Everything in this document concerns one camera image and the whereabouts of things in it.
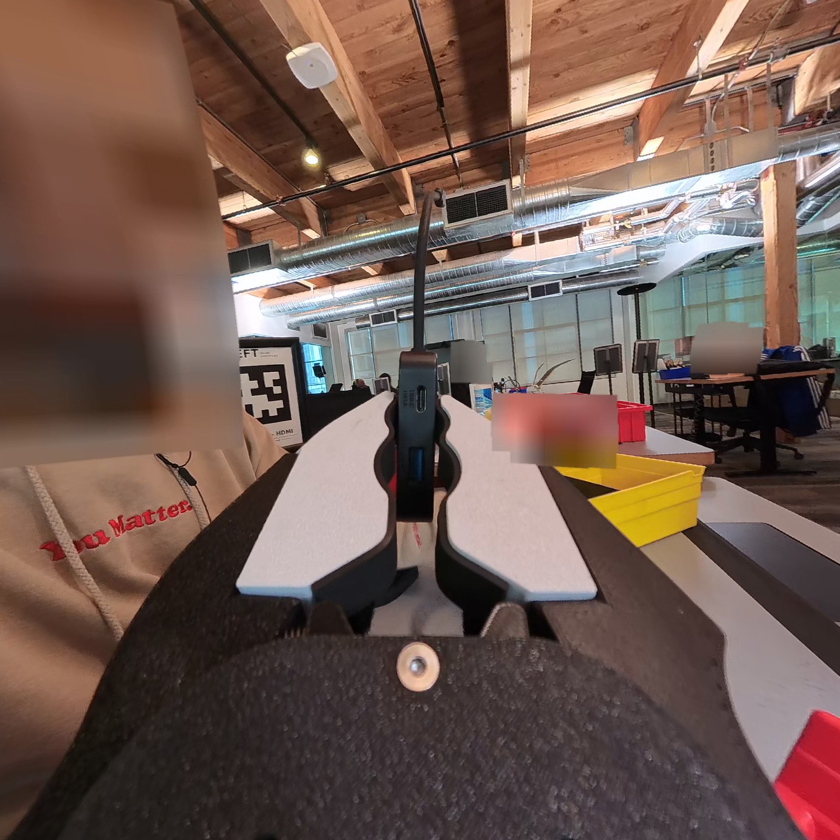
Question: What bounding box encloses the wooden top desk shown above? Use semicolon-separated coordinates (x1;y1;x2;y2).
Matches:
655;367;837;475

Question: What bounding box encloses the white ceiling access point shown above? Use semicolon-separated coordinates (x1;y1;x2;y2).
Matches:
285;41;340;91

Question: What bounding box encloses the large red storage bin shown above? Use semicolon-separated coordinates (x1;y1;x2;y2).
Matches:
617;400;655;445

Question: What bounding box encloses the black hub adapter with cable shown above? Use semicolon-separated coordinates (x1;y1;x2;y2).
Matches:
395;188;444;524

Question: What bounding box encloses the grey side table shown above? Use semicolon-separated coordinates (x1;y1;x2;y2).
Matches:
617;425;716;468

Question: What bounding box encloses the silver ventilation duct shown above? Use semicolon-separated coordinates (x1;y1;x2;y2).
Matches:
276;125;840;280
259;252;664;329

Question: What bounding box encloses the black earphone cable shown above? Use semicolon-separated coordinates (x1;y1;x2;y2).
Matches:
155;450;214;530

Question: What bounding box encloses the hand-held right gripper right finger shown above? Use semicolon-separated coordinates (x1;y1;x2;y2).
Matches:
435;394;601;602

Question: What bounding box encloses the wooden post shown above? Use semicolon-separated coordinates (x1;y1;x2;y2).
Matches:
760;161;802;350

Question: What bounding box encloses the black floor lamp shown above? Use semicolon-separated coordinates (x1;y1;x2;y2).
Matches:
617;282;658;395

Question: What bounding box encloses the framed black white marker sign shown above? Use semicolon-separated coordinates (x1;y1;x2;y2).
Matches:
238;336;307;448

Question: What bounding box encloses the tablet on floor stand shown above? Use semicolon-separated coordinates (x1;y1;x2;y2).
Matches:
632;339;662;395
592;343;624;396

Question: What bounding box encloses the yellow storage bin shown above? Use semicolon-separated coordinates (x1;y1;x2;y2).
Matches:
553;451;707;548

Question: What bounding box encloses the blue jacket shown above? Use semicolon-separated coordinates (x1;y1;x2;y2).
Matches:
761;344;828;437

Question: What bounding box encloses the ceiling air vent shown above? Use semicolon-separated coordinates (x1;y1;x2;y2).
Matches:
226;240;278;278
440;179;514;228

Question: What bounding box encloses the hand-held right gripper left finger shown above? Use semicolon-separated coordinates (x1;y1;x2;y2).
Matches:
234;391;400;601

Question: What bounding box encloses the person's torso in beige hoodie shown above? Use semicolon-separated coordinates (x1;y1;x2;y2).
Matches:
0;408;291;824

